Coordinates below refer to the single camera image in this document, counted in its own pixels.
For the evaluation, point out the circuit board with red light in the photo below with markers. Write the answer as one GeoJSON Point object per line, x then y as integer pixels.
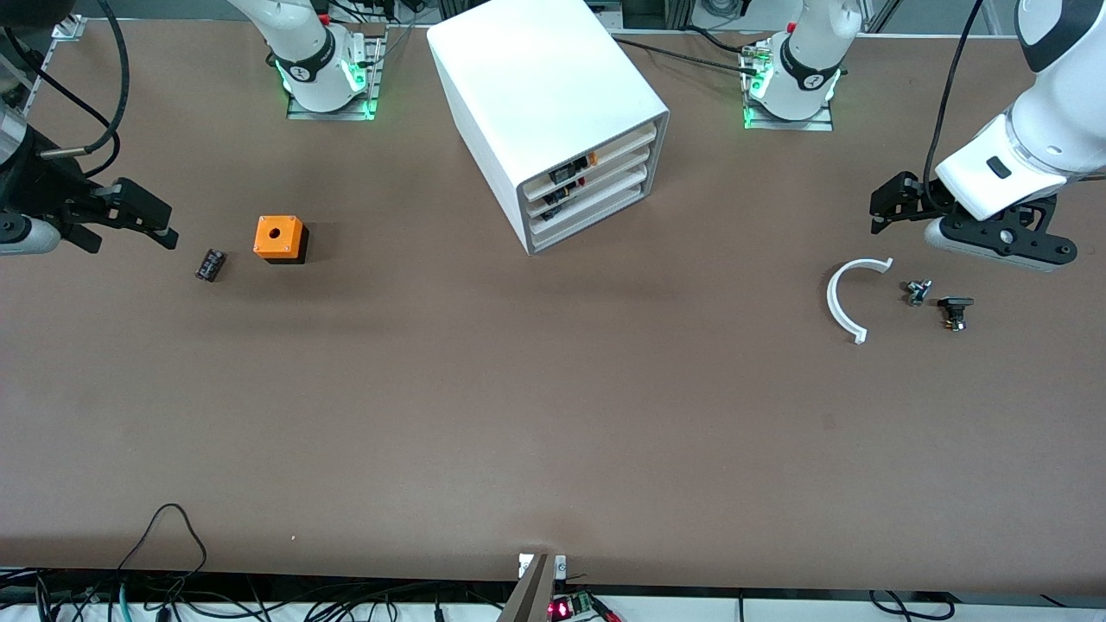
{"type": "Point", "coordinates": [570, 606]}

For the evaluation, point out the black cylindrical capacitor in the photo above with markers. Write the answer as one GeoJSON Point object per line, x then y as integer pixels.
{"type": "Point", "coordinates": [210, 265]}

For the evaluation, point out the black push button with orange cap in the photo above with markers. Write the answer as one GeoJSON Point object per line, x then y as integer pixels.
{"type": "Point", "coordinates": [570, 171]}

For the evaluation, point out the white drawer with red part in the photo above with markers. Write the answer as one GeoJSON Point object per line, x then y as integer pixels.
{"type": "Point", "coordinates": [618, 177]}

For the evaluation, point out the white drawer cabinet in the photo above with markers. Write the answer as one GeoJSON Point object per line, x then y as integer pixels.
{"type": "Point", "coordinates": [536, 78]}

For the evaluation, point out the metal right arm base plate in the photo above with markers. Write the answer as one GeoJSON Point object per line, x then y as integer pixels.
{"type": "Point", "coordinates": [373, 86]}

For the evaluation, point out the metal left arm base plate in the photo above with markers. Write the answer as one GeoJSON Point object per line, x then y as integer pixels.
{"type": "Point", "coordinates": [821, 123]}

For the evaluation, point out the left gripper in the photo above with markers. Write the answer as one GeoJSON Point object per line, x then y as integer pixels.
{"type": "Point", "coordinates": [917, 206]}

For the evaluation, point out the orange button enclosure box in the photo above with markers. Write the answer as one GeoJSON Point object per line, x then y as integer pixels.
{"type": "Point", "coordinates": [278, 235]}

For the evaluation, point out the white drawer with orange button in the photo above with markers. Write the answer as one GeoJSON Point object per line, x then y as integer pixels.
{"type": "Point", "coordinates": [618, 154]}

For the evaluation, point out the small silver metal part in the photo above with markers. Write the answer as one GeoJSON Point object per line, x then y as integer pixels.
{"type": "Point", "coordinates": [918, 292]}

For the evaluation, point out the white drawer with black part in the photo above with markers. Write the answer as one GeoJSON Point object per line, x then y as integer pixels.
{"type": "Point", "coordinates": [609, 201]}

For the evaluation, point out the white curved plastic arc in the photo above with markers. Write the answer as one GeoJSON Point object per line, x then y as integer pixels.
{"type": "Point", "coordinates": [835, 302]}

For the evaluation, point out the aluminium frame profile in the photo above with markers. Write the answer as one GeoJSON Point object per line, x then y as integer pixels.
{"type": "Point", "coordinates": [60, 39]}

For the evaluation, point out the grey camera stand post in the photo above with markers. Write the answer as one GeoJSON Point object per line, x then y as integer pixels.
{"type": "Point", "coordinates": [534, 592]}

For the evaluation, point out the small black part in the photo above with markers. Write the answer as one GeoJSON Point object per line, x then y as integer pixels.
{"type": "Point", "coordinates": [553, 213]}

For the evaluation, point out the black flat-head button part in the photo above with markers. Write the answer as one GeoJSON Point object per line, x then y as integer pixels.
{"type": "Point", "coordinates": [955, 304]}

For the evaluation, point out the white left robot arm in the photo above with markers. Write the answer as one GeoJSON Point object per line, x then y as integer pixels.
{"type": "Point", "coordinates": [1063, 121]}

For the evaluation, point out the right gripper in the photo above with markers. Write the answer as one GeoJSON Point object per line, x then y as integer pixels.
{"type": "Point", "coordinates": [39, 188]}

